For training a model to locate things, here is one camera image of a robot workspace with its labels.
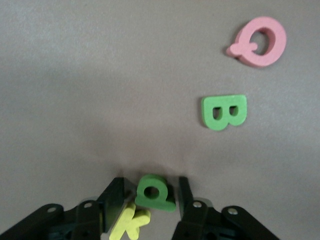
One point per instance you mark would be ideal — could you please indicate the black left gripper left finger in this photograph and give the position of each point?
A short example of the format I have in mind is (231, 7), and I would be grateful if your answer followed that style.
(110, 200)

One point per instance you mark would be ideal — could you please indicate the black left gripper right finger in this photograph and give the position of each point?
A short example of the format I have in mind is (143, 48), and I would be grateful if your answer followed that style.
(186, 207)

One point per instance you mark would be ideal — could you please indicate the green foam letter P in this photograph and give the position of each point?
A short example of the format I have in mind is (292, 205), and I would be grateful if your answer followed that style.
(162, 203)

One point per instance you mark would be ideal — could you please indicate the green foam letter B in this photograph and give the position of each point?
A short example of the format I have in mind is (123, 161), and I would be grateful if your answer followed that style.
(225, 122)

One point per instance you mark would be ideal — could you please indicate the yellow foam letter K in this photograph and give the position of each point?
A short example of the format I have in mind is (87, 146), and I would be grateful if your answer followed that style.
(130, 220)

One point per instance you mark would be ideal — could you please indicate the brown table mat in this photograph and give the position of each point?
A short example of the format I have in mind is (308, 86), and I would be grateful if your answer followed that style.
(75, 75)

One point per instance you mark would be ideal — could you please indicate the pink foam letter Q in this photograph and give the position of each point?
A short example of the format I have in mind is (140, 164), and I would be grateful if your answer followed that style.
(278, 40)

